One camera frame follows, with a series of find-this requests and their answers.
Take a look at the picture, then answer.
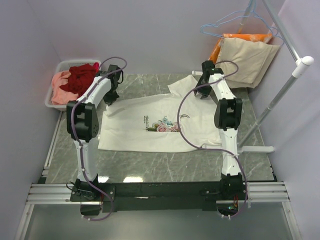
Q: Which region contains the white floral print t-shirt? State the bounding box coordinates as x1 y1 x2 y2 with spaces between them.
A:
98 75 221 153

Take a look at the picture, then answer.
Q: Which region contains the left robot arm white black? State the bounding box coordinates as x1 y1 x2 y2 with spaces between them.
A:
66 64 124 201

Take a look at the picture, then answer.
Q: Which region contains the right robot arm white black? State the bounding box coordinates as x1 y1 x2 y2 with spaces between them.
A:
193 60 244 200

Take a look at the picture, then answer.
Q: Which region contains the dark red garment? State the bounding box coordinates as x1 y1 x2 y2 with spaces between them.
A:
60 63 97 97

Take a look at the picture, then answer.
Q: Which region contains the beige hanging garment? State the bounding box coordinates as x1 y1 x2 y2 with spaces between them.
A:
217 38 280 89

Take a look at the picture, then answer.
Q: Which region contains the white plastic laundry basket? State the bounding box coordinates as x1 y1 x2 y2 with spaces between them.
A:
45 59 101 112

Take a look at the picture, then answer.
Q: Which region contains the pink garment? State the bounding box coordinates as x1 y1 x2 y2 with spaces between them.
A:
50 70 80 106

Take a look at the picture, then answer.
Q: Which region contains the orange hanging garment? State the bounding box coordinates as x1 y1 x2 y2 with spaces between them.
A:
209 33 273 64

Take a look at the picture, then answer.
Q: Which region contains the silver white clothes rack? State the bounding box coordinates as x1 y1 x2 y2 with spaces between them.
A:
208 0 320 153

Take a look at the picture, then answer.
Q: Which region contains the blue wire hanger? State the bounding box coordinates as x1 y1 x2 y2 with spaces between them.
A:
251 7 285 46
199 0 256 39

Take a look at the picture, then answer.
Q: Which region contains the aluminium black mounting rail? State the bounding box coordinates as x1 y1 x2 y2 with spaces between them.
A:
26 174 290 218

